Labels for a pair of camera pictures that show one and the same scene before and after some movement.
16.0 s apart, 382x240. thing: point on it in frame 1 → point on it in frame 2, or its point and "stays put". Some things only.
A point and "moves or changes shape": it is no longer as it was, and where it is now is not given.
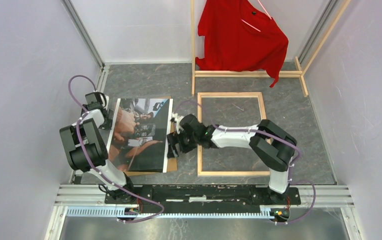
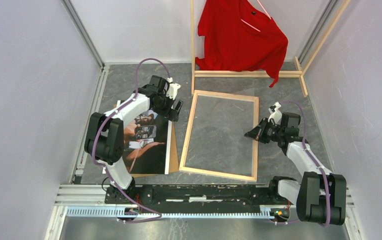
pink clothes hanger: x=251 y=25 stays put
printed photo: x=140 y=138 stays put
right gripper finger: x=172 y=139 → x=255 y=133
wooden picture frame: x=200 y=95 moves or changes shape
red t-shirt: x=239 y=37 stays put
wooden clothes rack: x=298 y=73 stays put
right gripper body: x=188 y=142 → x=271 y=132
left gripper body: x=85 y=107 → x=165 y=104
